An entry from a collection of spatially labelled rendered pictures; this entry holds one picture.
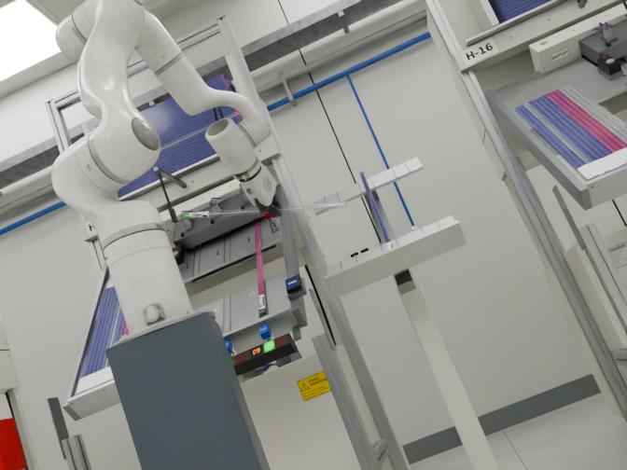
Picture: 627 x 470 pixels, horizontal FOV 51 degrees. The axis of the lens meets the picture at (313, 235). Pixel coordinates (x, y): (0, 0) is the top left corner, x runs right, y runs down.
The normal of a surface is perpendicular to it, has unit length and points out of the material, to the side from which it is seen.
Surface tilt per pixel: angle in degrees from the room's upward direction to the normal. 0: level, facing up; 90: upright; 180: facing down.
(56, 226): 90
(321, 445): 90
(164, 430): 90
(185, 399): 90
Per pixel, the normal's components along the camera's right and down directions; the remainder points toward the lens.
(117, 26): 0.70, 0.12
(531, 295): -0.20, -0.16
